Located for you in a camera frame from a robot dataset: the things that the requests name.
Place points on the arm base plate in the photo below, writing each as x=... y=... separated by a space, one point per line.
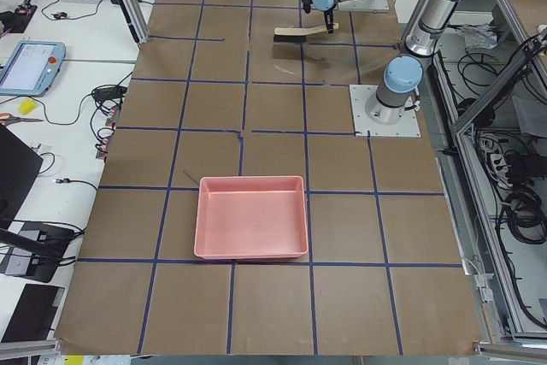
x=372 y=119
x=372 y=6

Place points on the orange handled scissors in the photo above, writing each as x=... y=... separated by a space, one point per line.
x=7 y=119

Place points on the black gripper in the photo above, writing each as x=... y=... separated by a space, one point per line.
x=328 y=15

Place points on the near blue teach pendant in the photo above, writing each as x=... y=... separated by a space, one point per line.
x=32 y=68

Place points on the black monitor stand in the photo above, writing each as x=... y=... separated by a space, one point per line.
x=36 y=247

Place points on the pink plastic bin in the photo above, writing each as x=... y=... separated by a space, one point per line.
x=251 y=217

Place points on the beige hand brush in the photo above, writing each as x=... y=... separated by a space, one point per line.
x=298 y=35

